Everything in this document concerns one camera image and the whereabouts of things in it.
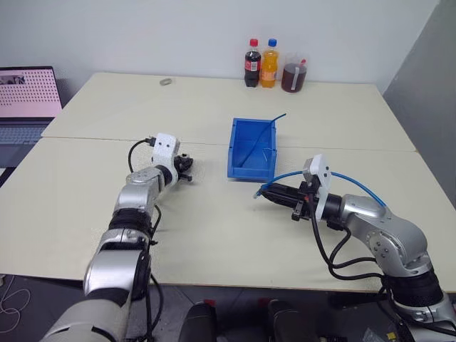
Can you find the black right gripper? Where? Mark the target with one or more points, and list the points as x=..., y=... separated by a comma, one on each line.
x=303, y=203

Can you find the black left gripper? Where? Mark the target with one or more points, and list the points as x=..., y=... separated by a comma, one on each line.
x=179, y=166

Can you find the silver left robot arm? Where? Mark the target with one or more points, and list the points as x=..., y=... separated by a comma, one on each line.
x=135, y=196

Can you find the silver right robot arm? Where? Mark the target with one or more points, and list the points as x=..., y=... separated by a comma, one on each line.
x=392, y=228

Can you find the blue plastic bin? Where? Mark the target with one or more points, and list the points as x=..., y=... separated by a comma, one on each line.
x=251, y=160

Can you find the small grey tape roll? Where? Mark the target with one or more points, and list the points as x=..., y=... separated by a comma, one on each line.
x=165, y=82

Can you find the clear jar dark liquid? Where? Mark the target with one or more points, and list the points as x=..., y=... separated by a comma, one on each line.
x=294, y=76

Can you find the cola bottle red cap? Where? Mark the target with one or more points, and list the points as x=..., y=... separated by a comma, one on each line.
x=253, y=64

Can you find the orange soda bottle blue cap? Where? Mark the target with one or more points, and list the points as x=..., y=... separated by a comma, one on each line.
x=269, y=66

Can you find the open grey laptop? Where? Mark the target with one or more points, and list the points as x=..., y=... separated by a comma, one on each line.
x=28, y=92

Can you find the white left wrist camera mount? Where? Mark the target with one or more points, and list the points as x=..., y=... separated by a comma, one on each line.
x=164, y=147

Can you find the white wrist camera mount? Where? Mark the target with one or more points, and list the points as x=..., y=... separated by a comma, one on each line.
x=164, y=147
x=322, y=174

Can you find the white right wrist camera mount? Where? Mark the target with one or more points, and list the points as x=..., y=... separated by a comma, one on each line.
x=322, y=174

